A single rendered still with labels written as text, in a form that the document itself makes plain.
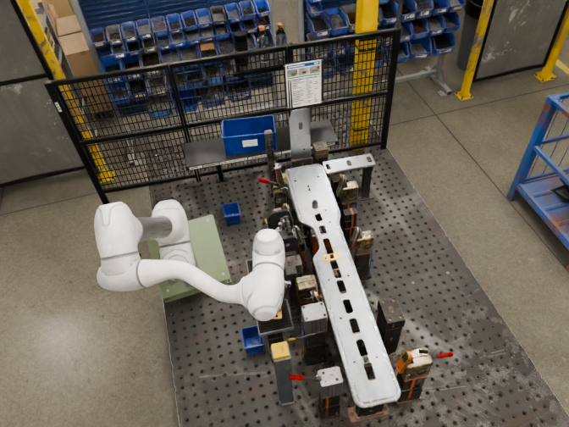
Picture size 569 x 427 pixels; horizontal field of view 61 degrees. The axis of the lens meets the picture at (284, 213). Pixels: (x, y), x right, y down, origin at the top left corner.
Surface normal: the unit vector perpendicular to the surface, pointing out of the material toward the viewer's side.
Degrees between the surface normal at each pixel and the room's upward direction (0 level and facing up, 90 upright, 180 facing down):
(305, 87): 90
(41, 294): 0
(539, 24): 91
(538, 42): 91
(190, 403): 0
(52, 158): 90
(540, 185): 0
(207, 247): 42
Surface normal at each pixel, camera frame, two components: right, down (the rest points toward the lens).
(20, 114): 0.29, 0.70
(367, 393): -0.06, -0.67
